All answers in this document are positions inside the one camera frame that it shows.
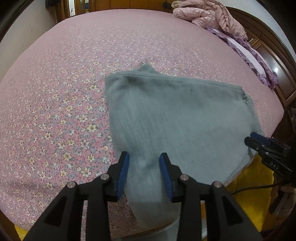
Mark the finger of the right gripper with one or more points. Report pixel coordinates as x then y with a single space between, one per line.
259 138
257 144

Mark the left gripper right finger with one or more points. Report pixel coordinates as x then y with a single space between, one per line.
225 219

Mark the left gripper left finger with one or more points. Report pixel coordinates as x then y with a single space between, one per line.
62 219

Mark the grey fleece pants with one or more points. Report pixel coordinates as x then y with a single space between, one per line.
200 124

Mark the wooden bedroom door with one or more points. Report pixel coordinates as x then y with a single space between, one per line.
65 9

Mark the dark wooden headboard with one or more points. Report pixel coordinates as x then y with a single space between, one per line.
277 56

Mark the purple ruffled pillow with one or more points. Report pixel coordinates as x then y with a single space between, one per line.
253 59

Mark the pink floral bed sheet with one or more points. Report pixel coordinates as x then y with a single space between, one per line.
54 118

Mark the pink quilted comforter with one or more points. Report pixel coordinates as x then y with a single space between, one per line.
206 13

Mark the wooden wardrobe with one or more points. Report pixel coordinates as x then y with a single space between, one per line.
156 5

